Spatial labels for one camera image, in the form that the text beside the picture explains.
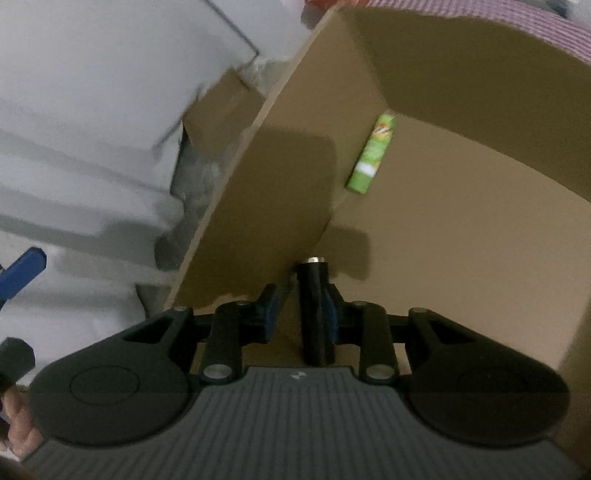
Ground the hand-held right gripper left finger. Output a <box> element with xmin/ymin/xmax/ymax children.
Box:
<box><xmin>122</xmin><ymin>282</ymin><xmax>280</xmax><ymax>385</ymax></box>

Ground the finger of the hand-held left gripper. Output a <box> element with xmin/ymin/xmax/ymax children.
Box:
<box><xmin>0</xmin><ymin>247</ymin><xmax>48</xmax><ymax>309</ymax></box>

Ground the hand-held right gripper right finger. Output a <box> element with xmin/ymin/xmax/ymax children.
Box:
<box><xmin>322</xmin><ymin>282</ymin><xmax>486</xmax><ymax>385</ymax></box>

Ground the black cylindrical battery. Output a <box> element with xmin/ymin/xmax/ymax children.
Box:
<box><xmin>295</xmin><ymin>256</ymin><xmax>336</xmax><ymax>366</ymax></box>

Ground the brown cardboard box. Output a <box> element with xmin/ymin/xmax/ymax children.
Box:
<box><xmin>164</xmin><ymin>7</ymin><xmax>591</xmax><ymax>446</ymax></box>

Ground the person's left hand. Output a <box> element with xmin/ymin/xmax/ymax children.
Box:
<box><xmin>0</xmin><ymin>390</ymin><xmax>43</xmax><ymax>460</ymax></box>

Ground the green cylindrical battery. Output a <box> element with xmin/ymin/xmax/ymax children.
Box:
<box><xmin>346</xmin><ymin>113</ymin><xmax>397</xmax><ymax>195</ymax></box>

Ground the purple checked cloth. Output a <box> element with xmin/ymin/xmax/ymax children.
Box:
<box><xmin>365</xmin><ymin>0</ymin><xmax>591</xmax><ymax>70</ymax></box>

